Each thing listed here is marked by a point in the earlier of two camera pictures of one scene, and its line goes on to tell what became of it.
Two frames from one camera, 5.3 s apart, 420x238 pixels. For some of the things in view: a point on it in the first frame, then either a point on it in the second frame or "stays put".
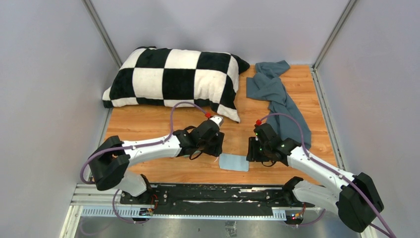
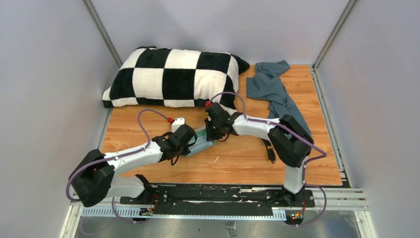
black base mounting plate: x=212 y=200 stays put
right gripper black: x=253 y=155 → x=210 y=135
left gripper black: x=217 y=148 → x=185 y=151
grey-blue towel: x=266 y=86 stays put
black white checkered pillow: x=150 y=76 stays put
